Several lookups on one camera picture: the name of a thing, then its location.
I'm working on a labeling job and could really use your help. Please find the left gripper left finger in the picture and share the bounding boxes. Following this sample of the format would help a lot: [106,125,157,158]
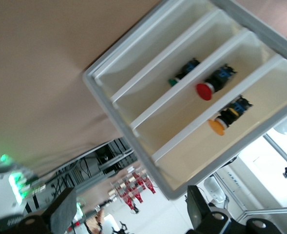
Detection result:
[48,187,77,233]

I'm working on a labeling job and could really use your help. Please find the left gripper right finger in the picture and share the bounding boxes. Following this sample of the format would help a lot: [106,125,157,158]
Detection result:
[187,185,210,229]

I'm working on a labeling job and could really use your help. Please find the green push button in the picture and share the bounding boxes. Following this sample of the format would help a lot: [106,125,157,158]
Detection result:
[168,58,200,88]

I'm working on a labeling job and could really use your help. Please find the white drawer cabinet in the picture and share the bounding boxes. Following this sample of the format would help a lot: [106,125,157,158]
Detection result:
[82,0,287,201]

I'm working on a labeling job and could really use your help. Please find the yellow push button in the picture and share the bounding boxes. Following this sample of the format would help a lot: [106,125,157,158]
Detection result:
[207,95,254,137]

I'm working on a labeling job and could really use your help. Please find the red white hanging items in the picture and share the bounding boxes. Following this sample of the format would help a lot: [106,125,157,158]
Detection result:
[113,170,157,213]

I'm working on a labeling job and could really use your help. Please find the metal shelf rack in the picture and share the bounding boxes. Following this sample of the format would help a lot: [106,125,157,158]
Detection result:
[53,138,140,195]

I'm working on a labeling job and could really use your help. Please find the red push button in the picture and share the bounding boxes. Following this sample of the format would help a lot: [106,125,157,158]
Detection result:
[195,63,239,101]

